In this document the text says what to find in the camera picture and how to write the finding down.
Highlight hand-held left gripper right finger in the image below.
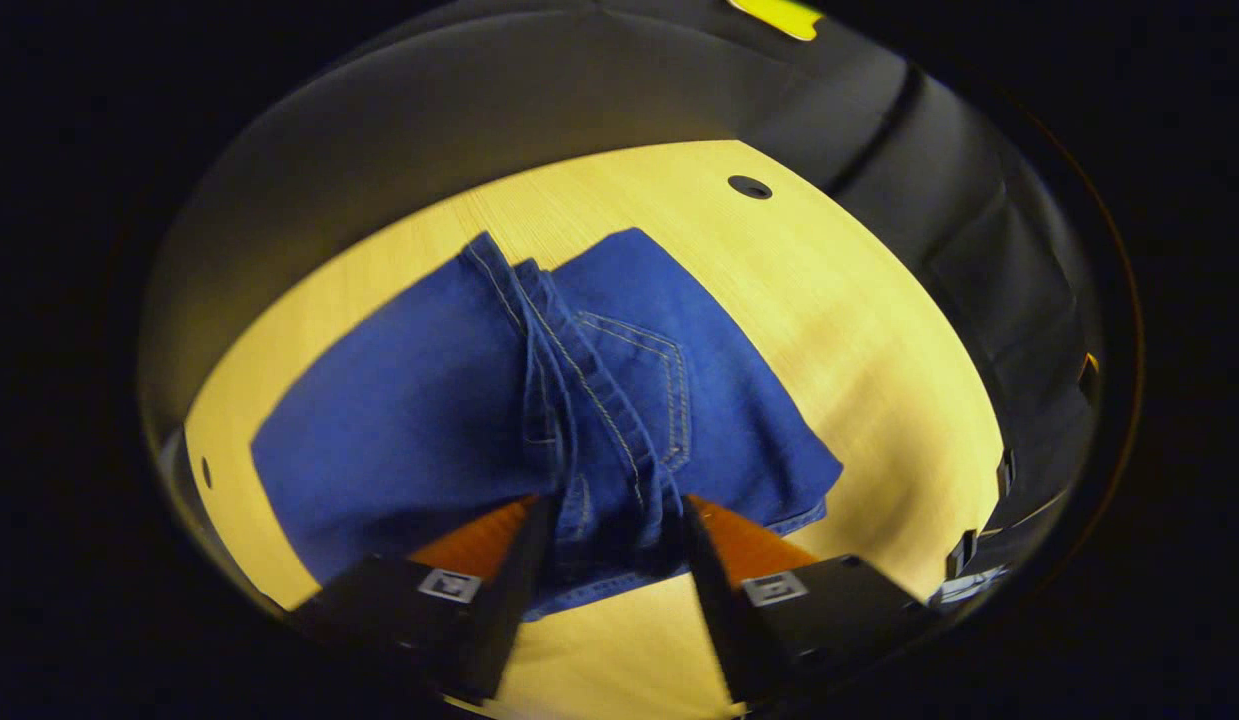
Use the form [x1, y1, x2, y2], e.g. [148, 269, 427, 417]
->
[679, 493, 935, 709]

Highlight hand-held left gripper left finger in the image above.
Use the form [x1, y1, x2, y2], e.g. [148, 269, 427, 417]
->
[284, 493, 560, 704]

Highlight blue denim jeans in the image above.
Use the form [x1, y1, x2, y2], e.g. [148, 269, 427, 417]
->
[251, 227, 845, 623]

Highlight black backdrop cloth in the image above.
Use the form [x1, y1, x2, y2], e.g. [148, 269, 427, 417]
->
[139, 0, 1110, 601]

